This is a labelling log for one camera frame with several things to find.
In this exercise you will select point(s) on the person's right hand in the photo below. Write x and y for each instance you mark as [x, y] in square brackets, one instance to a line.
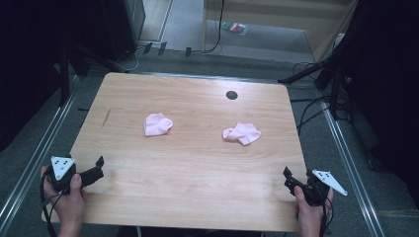
[308, 215]

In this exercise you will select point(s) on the metal floor rail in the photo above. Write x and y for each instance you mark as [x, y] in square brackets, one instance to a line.
[36, 158]
[349, 164]

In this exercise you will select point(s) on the black round table grommet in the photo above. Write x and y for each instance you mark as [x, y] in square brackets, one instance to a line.
[232, 95]

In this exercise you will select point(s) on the black floor bracket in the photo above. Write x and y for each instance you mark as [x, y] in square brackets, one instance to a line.
[162, 48]
[188, 51]
[148, 48]

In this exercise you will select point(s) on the black curtain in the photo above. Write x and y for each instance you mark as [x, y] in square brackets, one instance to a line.
[29, 49]
[388, 82]

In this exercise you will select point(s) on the pink sock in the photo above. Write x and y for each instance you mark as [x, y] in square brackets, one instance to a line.
[243, 133]
[157, 125]

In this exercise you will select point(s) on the person's left hand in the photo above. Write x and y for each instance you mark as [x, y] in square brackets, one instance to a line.
[69, 205]

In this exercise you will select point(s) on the light wooden frame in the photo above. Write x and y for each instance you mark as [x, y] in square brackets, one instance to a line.
[324, 42]

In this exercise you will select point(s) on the dark cabinet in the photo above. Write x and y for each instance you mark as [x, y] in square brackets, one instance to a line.
[122, 26]

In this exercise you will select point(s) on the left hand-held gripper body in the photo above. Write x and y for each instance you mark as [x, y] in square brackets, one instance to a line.
[61, 166]

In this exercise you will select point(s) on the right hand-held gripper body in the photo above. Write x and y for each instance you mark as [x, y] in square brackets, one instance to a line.
[316, 192]

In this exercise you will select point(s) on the colourful packet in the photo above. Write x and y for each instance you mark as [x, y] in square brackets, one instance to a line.
[234, 27]

